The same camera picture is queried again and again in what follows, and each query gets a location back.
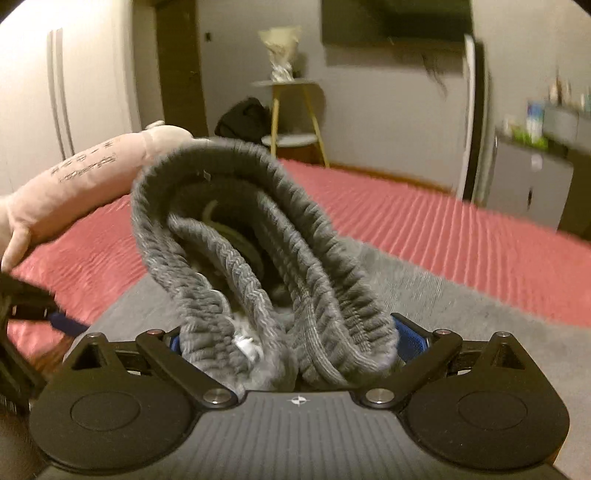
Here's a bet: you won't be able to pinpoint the green item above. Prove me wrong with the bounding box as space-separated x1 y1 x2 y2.
512 128 549 149

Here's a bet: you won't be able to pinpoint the black wall television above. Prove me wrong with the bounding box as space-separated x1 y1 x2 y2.
320 0 474 45

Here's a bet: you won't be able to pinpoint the dark brown door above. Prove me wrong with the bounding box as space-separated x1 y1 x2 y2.
156 0 209 139

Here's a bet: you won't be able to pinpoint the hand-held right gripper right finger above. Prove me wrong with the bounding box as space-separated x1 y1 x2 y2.
359 313 527 411

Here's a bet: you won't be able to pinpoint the grey nightstand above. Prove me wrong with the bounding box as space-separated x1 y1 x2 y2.
486 127 576 228

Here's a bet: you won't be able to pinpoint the white tower fan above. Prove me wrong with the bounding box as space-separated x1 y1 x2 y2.
458 34 493 202

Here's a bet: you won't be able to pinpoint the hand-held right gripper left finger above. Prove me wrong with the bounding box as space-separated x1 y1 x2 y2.
69 329 237 411

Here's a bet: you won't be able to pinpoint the black bag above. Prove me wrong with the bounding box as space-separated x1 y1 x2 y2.
214 96 274 140

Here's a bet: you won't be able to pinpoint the grey vanity desk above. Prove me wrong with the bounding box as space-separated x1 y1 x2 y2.
542 99 591 232

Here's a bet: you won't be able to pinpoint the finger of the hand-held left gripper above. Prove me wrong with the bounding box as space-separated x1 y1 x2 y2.
0 323 49 407
0 271 89 334

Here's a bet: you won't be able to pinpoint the cream wrapped bouquet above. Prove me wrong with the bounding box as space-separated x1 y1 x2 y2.
257 27 302 84

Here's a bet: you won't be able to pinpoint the yellow-legged round side table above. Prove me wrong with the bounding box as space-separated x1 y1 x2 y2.
251 79 331 168

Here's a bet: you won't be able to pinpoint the blue white canister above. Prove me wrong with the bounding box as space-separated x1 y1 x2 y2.
526 101 546 140

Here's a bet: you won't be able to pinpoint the black television cable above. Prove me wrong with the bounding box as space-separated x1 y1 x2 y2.
418 46 451 99

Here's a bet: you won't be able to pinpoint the pink ribbed blanket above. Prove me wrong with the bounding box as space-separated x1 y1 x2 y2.
6 159 591 370

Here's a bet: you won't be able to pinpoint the grey pants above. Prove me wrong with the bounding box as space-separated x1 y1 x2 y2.
62 140 591 480

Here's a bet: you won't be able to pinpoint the pale pink plush toy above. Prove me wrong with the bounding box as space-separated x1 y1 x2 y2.
0 120 195 274

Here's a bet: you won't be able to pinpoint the white wardrobe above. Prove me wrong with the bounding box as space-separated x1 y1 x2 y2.
0 0 136 197

